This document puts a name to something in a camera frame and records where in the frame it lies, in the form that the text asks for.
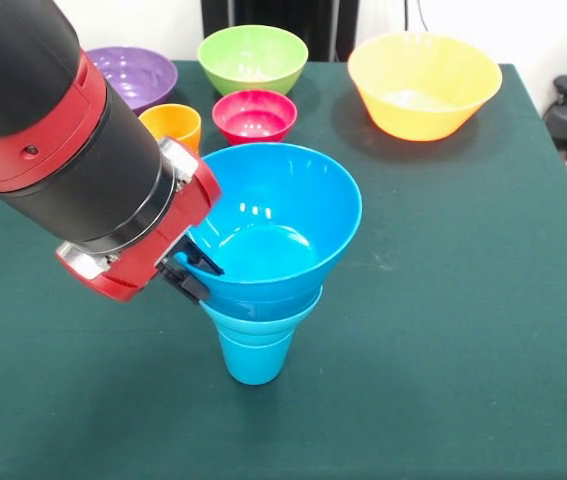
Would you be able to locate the orange cup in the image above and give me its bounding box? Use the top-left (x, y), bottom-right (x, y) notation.
top-left (138, 103), bottom-right (203, 154)

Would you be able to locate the pink red bowl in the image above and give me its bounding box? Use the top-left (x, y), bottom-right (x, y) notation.
top-left (211, 89), bottom-right (299, 147)

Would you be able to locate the small ribbed teal bowl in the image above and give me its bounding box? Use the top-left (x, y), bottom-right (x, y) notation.
top-left (198, 287), bottom-right (324, 347)

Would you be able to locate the dark green tablecloth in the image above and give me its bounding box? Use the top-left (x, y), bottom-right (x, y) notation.
top-left (0, 58), bottom-right (567, 480)

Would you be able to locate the purple bowl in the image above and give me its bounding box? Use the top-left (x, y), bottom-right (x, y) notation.
top-left (85, 46), bottom-right (179, 117)

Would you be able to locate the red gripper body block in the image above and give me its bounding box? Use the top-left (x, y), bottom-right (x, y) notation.
top-left (55, 135), bottom-right (224, 303)

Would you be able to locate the blue cup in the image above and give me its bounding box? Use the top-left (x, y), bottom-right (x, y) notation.
top-left (215, 327), bottom-right (294, 387)

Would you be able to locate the green bowl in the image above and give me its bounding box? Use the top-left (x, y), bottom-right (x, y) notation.
top-left (197, 24), bottom-right (310, 97)

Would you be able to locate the large blue bowl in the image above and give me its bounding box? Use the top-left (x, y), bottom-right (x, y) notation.
top-left (172, 142), bottom-right (364, 305)

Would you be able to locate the shallow blue bowl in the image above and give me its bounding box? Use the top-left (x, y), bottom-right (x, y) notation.
top-left (201, 282), bottom-right (323, 322)

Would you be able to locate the large yellow bowl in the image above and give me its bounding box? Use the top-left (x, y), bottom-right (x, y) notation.
top-left (347, 32), bottom-right (504, 143)

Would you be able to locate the black wall cable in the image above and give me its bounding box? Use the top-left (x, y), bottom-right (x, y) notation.
top-left (401, 0), bottom-right (432, 35)

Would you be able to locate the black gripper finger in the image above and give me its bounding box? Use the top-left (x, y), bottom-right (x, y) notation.
top-left (155, 259), bottom-right (211, 305)
top-left (170, 234), bottom-right (226, 277)

